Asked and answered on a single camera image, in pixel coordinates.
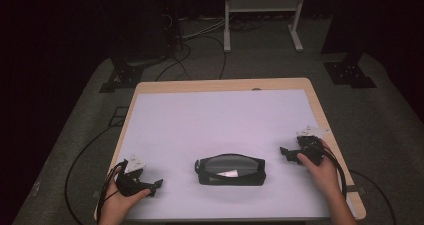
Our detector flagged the person's left hand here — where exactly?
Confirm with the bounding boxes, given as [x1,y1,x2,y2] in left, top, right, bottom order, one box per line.
[97,166,152,225]

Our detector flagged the black mesh zipper pouch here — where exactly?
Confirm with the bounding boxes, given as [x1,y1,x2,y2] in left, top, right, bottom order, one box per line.
[194,153,267,187]

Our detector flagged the dark equipment cabinet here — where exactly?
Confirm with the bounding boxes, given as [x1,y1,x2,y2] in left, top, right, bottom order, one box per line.
[108,0,183,64]

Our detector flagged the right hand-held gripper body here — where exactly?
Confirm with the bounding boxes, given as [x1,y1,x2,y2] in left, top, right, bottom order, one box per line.
[295,125,331,167]

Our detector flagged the black stand base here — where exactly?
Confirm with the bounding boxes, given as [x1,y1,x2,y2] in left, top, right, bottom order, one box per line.
[323,51,378,89]
[99,58,145,94]

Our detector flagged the long black floor cable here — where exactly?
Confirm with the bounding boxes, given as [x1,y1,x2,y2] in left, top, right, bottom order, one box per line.
[64,126,118,225]

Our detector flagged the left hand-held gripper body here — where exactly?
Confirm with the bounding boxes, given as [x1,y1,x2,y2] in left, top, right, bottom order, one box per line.
[114,154,158,198]

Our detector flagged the black looped floor cable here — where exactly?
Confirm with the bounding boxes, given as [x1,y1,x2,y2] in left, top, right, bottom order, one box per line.
[154,34,228,82]

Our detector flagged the white floor cables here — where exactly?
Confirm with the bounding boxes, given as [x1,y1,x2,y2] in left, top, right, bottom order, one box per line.
[179,16,231,41]

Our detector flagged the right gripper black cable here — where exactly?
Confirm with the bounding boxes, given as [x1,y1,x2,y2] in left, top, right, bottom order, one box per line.
[308,141,348,199]

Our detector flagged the white table mat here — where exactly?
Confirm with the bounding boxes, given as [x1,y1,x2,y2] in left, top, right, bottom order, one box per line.
[114,89,358,220]

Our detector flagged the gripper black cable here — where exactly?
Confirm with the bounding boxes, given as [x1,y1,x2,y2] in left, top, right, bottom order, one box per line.
[308,141,348,199]
[95,159,128,225]

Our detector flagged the person's right hand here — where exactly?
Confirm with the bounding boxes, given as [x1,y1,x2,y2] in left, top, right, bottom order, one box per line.
[296,139,345,199]

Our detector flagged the white tube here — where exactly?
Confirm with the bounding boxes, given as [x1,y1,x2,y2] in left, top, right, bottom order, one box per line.
[216,169,240,179]

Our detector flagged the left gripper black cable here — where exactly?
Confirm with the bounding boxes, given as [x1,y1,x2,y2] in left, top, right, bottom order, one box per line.
[95,159,128,225]

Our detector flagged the white metal stand frame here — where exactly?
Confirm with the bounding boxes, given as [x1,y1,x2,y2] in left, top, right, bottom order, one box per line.
[223,0,308,53]

